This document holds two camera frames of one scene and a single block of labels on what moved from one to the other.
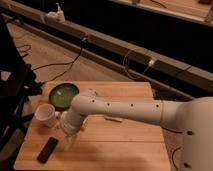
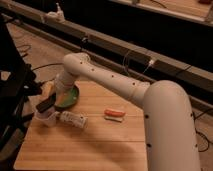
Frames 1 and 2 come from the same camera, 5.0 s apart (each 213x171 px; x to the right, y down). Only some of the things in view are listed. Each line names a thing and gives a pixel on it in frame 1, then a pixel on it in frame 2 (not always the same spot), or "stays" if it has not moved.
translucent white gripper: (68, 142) to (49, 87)
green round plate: (61, 96) stays
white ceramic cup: (46, 115) stays
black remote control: (47, 150) to (46, 103)
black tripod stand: (13, 94) stays
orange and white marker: (113, 119) stays
